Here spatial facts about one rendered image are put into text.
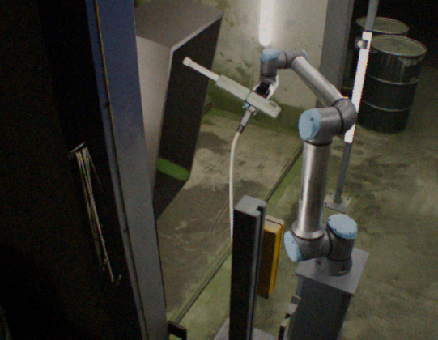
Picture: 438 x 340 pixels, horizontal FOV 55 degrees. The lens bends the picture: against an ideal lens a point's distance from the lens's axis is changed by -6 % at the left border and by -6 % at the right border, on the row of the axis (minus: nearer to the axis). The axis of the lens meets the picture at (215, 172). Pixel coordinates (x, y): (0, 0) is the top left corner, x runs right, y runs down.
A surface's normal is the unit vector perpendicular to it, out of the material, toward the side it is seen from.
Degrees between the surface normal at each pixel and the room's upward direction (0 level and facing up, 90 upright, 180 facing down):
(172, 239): 0
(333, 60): 90
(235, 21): 90
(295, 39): 90
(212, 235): 0
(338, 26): 90
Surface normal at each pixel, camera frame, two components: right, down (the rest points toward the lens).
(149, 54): -0.39, 0.55
